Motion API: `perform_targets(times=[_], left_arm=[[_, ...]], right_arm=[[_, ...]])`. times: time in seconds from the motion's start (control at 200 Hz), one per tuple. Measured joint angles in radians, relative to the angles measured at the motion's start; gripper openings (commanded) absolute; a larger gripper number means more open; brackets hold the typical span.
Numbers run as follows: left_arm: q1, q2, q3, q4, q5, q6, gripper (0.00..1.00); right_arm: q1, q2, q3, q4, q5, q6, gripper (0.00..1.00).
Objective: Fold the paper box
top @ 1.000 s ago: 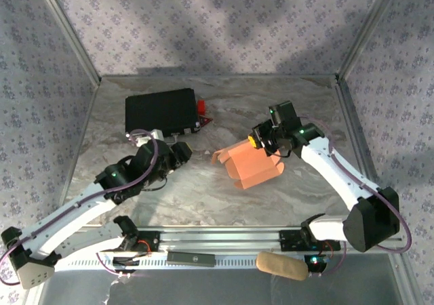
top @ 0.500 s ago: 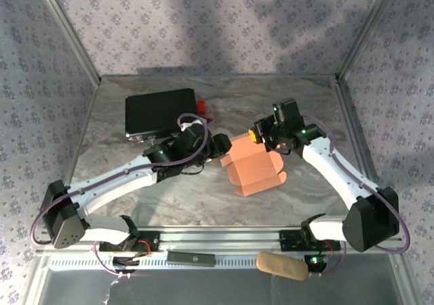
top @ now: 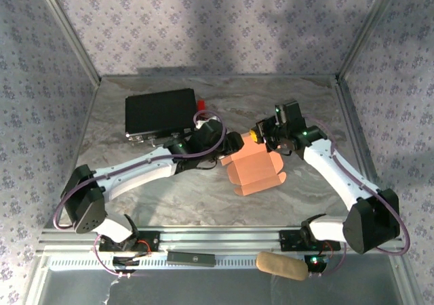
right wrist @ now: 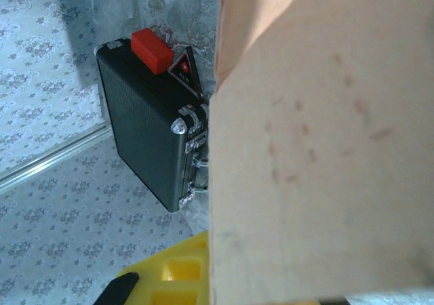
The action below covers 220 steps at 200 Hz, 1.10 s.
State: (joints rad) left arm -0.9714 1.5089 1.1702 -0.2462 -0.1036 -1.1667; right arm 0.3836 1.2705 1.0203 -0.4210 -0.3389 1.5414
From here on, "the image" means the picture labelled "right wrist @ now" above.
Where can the black hard case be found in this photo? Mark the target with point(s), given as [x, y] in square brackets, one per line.
[142, 125]

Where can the brown cloth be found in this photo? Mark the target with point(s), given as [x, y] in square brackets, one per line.
[322, 156]

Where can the aluminium side frame rail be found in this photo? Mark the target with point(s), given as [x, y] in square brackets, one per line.
[51, 157]

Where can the black triangular sign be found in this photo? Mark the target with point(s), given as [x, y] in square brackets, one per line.
[184, 72]

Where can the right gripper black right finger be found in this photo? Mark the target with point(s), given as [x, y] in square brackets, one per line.
[334, 301]

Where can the yellow plastic grid piece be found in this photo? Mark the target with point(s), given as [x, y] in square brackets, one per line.
[188, 249]

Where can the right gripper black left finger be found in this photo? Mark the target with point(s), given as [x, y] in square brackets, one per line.
[117, 289]

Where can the red rectangular block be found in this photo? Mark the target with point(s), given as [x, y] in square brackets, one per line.
[151, 49]

